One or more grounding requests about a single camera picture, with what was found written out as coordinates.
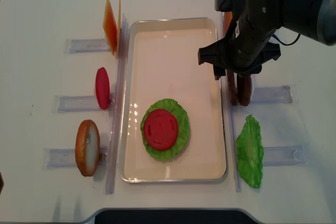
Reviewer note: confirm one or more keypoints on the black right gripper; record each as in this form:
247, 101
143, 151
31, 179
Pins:
243, 50

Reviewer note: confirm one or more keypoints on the brown meat patty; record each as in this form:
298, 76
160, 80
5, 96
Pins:
232, 88
244, 89

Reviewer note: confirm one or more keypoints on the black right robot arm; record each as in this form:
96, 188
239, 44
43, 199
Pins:
314, 19

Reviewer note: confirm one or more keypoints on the upright bread slice right rack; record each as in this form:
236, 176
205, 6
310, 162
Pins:
226, 21

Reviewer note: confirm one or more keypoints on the green lettuce leaf on tray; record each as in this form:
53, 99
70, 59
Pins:
183, 129

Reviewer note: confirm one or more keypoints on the upright green lettuce leaf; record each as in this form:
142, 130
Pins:
250, 153

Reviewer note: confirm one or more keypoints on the clear lettuce holder track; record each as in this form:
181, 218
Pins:
284, 156

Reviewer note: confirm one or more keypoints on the red tomato slice on tray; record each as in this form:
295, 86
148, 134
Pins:
160, 129

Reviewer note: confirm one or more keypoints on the orange cheese slice outer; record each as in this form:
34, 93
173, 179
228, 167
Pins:
110, 27

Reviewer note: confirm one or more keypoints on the upright red tomato slice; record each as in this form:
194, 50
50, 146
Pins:
102, 88

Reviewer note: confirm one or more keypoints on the clear cheese holder track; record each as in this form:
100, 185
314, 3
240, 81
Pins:
74, 46

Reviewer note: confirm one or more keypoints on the upright bread slice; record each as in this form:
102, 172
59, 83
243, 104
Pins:
87, 148

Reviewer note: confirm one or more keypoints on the clear tomato holder track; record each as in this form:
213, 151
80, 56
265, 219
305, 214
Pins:
63, 104

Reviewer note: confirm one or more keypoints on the clear bread holder track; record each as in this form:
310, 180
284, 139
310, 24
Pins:
55, 158

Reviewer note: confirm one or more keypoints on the clear patty holder track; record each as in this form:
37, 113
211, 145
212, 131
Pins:
280, 94

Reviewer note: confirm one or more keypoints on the white metal tray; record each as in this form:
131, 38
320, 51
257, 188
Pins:
163, 64

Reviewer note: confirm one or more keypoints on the clear right rack rail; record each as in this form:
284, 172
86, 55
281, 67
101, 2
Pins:
237, 179

